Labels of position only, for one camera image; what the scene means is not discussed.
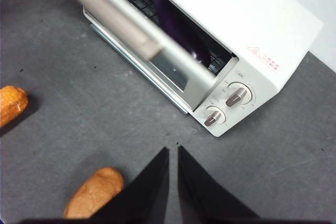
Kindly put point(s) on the small beige oven knob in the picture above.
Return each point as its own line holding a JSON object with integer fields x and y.
{"x": 214, "y": 117}

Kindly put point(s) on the orange corn cob in wrap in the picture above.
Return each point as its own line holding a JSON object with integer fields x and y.
{"x": 11, "y": 103}

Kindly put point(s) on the brown sweet potato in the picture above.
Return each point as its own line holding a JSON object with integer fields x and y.
{"x": 94, "y": 192}

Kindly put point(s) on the cream Toshiba toaster oven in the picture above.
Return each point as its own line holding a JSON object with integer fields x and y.
{"x": 236, "y": 16}

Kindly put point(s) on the large beige oven knob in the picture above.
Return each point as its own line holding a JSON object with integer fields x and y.
{"x": 237, "y": 95}

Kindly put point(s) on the dark purple eggplant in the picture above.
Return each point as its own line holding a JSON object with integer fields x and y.
{"x": 168, "y": 22}

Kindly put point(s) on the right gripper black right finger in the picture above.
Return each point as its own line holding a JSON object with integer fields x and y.
{"x": 202, "y": 195}

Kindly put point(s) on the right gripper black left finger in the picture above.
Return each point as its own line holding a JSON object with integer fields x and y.
{"x": 149, "y": 195}

